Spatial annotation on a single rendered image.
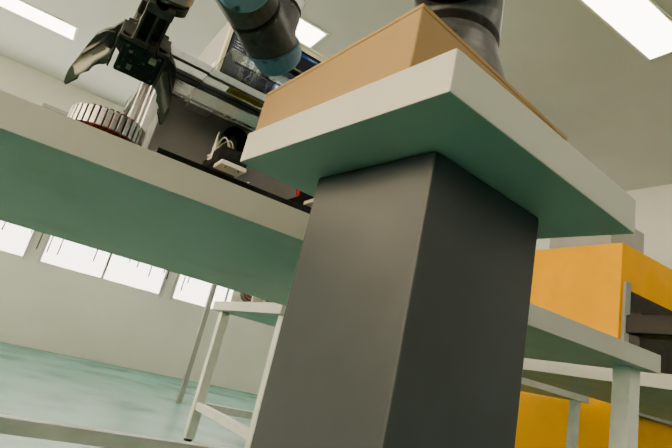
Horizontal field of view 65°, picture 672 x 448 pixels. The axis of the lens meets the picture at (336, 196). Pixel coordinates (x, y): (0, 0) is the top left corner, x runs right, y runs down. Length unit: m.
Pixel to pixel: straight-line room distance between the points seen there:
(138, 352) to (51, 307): 1.22
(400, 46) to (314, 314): 0.27
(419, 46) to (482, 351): 0.29
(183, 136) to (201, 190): 0.57
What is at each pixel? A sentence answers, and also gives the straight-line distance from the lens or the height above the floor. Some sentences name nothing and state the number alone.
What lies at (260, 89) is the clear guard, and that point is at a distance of 1.23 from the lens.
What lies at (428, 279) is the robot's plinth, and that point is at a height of 0.59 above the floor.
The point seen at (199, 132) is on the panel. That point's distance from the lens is 1.42.
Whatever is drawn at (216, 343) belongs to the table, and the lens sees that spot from 3.16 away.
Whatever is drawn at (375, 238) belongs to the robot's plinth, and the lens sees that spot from 0.50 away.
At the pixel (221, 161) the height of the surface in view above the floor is 0.87.
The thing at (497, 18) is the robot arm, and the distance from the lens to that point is 0.71.
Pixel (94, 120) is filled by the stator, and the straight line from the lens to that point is 0.84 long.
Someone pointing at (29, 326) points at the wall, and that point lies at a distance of 7.47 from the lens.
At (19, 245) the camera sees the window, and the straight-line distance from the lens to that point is 7.47.
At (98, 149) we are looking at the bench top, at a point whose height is 0.72.
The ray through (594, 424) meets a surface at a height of 0.59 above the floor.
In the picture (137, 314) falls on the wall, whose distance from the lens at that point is 7.62.
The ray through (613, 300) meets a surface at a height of 1.49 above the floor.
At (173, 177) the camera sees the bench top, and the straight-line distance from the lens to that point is 0.84.
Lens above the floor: 0.50
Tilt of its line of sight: 19 degrees up
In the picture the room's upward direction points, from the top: 14 degrees clockwise
